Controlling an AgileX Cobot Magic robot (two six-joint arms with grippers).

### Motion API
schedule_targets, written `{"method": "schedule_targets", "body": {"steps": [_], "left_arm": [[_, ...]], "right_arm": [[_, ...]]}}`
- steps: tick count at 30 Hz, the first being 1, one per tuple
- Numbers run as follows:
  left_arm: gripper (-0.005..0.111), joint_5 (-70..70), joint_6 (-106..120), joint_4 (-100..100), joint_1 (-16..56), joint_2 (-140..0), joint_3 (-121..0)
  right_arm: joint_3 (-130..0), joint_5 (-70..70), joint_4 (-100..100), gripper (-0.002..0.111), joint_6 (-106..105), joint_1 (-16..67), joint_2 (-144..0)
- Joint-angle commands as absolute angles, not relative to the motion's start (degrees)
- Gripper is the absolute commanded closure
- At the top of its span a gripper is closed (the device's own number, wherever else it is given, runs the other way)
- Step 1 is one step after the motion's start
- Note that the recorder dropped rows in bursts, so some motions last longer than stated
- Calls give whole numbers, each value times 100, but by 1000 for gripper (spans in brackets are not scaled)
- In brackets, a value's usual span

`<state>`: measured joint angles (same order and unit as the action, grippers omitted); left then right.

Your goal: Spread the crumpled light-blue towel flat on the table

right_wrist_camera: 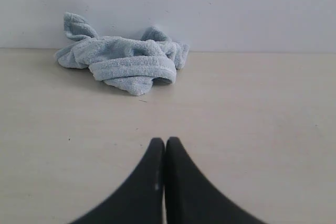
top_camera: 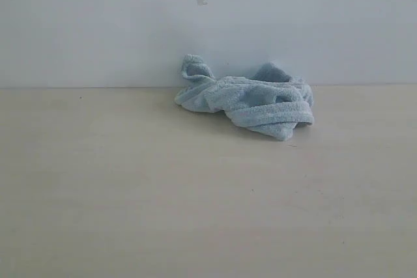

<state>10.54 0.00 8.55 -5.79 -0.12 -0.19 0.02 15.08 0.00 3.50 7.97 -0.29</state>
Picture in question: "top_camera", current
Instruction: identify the light blue terry towel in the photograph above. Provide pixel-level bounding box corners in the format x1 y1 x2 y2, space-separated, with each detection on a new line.
175 54 314 141

